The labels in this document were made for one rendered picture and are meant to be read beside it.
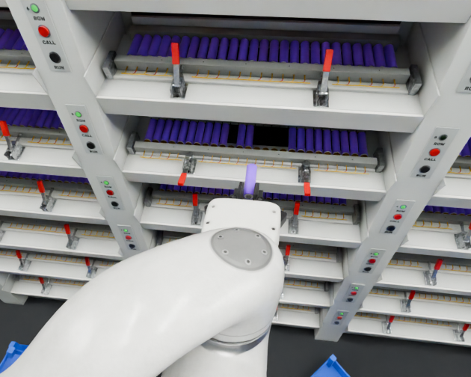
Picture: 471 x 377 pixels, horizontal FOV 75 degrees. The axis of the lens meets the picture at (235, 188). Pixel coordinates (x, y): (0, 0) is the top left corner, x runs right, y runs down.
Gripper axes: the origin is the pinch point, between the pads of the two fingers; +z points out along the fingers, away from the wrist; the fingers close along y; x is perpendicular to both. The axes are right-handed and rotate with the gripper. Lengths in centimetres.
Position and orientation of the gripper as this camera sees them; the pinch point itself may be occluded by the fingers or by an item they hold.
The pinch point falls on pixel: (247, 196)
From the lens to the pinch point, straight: 49.4
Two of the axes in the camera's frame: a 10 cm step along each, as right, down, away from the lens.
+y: -9.9, -0.8, 1.1
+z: 1.3, -5.1, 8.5
